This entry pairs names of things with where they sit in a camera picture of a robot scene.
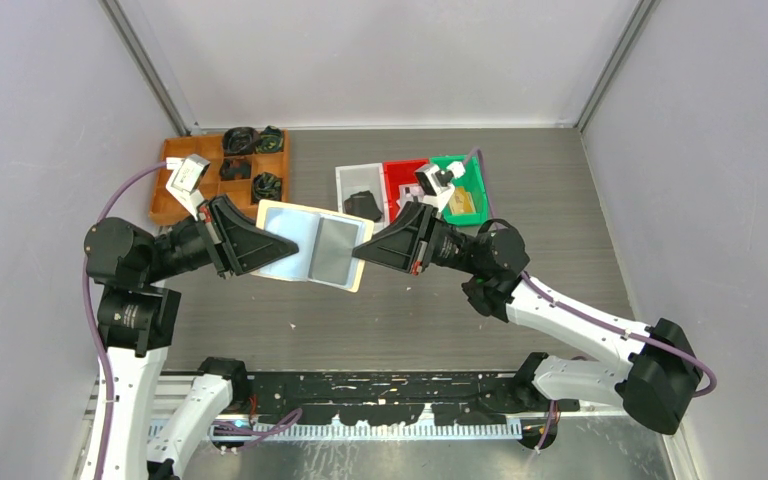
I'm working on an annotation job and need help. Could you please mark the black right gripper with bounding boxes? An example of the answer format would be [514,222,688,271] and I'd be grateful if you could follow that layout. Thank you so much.
[350,201,483,276]

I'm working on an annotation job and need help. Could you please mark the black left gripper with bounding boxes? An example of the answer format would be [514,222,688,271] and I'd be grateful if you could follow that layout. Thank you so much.
[145,190,300,280]

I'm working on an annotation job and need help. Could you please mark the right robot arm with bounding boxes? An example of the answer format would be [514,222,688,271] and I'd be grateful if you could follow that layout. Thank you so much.
[352,202,717,435]

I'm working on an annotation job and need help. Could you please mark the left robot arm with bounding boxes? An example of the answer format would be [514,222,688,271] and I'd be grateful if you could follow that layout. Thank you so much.
[81,195,299,479]

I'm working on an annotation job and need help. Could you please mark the cards in red bin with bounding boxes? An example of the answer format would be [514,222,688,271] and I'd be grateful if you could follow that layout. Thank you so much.
[397,184,424,213]

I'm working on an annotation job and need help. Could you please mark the yellow card in green bin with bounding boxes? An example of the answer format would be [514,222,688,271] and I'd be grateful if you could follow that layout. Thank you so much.
[448,187,475,216]

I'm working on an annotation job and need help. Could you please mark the black leather wallet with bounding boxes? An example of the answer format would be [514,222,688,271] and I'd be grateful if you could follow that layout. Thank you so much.
[343,190,383,222]

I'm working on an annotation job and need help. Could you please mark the dark floral rolled tie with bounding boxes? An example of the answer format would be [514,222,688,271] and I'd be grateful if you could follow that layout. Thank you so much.
[251,172,283,204]

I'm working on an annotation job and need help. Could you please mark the orange wooden compartment tray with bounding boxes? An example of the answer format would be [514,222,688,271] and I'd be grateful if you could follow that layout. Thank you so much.
[148,126,290,226]

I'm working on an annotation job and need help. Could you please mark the red plastic bin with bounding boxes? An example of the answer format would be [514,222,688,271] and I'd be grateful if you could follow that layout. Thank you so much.
[382,158,429,221]

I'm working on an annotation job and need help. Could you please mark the small dark rolled tie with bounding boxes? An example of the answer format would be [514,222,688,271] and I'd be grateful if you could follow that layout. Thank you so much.
[219,156,252,181]

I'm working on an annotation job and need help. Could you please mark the white plastic bin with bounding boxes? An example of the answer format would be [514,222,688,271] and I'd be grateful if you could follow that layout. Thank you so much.
[335,163,390,228]

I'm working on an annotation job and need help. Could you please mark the green plastic bin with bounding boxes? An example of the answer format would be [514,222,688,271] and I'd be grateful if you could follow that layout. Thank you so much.
[430,155,489,227]

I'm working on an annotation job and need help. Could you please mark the black rolled tie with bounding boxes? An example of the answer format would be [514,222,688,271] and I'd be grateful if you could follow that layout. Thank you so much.
[221,127,261,156]

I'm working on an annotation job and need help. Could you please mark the green floral rolled tie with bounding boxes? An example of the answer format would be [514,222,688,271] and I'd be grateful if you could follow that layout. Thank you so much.
[256,126,285,154]

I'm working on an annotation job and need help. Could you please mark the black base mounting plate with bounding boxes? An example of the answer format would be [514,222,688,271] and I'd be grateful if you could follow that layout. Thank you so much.
[225,371,549,427]

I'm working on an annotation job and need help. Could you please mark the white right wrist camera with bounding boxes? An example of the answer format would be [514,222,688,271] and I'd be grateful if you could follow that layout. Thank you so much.
[414,162,465,212]

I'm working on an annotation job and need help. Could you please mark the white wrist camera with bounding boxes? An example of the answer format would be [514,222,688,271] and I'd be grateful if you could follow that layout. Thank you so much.
[414,162,465,212]
[165,154,210,218]

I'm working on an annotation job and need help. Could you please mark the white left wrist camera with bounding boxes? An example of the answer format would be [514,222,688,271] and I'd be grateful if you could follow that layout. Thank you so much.
[165,154,210,218]

